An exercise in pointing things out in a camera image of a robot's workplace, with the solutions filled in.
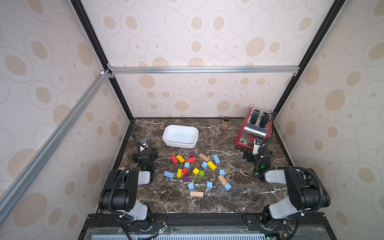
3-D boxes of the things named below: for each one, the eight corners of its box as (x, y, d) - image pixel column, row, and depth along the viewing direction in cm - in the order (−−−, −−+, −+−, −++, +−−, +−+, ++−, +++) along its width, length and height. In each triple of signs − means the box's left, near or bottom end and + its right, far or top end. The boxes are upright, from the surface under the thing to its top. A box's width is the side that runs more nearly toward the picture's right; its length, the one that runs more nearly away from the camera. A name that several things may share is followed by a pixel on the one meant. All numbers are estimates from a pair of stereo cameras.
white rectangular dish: (162, 149, 104) (161, 144, 99) (166, 130, 115) (164, 124, 110) (198, 149, 104) (198, 144, 99) (198, 130, 115) (198, 124, 110)
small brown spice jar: (221, 130, 114) (223, 121, 107) (221, 125, 117) (223, 116, 110) (227, 130, 114) (230, 121, 107) (227, 125, 117) (229, 116, 110)
